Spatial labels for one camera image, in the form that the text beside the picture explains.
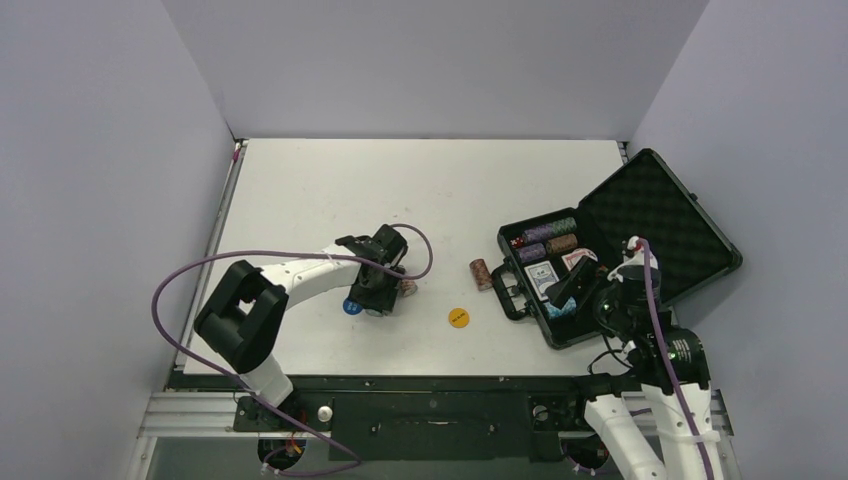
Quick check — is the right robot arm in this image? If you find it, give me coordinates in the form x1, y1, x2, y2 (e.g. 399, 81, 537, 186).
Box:
544, 245, 723, 479

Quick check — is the red brown chip stack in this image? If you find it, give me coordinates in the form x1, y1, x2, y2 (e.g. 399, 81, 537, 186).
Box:
469, 258, 493, 292

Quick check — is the black poker set case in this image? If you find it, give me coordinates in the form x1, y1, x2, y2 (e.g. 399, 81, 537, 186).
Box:
491, 149, 743, 350

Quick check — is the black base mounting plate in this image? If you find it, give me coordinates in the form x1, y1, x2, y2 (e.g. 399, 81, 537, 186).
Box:
231, 374, 657, 464

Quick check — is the blue playing card deck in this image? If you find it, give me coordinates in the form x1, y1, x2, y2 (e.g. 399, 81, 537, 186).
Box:
524, 260, 559, 302

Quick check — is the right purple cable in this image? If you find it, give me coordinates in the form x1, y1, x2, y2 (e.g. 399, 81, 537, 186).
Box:
635, 237, 717, 480

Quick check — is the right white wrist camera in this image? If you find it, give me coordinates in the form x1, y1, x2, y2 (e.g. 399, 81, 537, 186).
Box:
607, 235, 660, 283

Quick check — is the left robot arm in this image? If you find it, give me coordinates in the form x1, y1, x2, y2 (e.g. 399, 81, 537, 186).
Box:
194, 225, 408, 430

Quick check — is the yellow big blind button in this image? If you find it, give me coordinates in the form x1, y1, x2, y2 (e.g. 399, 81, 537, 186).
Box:
448, 308, 470, 329

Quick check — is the light blue chip stack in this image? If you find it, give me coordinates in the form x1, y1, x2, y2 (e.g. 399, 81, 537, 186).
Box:
543, 297, 577, 320

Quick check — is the pink chip stack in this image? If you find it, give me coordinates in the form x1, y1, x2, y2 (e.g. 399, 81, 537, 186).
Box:
398, 280, 418, 298

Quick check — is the dark green chip stack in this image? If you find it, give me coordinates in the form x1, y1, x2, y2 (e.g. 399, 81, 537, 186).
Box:
551, 217, 577, 236

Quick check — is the purple chip stack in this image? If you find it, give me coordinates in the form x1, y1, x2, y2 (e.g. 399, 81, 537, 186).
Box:
521, 223, 557, 244
516, 243, 548, 264

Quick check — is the blue small blind button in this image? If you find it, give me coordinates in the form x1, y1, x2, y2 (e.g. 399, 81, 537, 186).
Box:
342, 299, 363, 316

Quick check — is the red playing card deck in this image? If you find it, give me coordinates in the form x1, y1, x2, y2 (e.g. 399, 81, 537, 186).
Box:
561, 247, 598, 271

